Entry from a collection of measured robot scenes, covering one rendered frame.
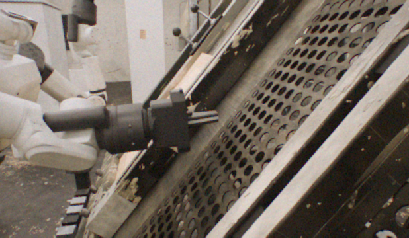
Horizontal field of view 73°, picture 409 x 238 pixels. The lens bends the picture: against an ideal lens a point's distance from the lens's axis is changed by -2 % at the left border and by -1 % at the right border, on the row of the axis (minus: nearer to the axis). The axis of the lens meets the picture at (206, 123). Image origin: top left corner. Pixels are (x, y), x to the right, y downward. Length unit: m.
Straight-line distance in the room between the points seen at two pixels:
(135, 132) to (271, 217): 0.32
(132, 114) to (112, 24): 8.80
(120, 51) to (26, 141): 8.83
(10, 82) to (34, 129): 0.40
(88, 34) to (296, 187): 1.00
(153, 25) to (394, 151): 4.73
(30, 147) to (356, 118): 0.43
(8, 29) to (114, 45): 8.40
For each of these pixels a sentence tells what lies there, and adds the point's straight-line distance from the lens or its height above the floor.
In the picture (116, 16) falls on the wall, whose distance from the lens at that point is 9.29.
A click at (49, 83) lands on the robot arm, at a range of 1.15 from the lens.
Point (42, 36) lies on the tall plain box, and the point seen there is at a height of 1.39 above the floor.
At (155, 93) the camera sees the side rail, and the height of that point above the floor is 1.12.
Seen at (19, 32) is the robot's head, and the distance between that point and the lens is 0.94.
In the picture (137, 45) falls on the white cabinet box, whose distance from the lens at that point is 4.87.
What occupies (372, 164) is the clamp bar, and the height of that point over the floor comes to 1.30.
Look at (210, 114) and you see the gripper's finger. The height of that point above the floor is 1.25.
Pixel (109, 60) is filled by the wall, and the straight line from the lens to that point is 9.31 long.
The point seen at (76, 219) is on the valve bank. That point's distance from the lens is 1.16.
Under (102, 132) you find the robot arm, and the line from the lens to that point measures 0.50.
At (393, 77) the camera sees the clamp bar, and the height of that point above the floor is 1.37.
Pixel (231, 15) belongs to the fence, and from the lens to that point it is 1.18.
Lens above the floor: 1.39
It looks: 18 degrees down
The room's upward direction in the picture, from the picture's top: straight up
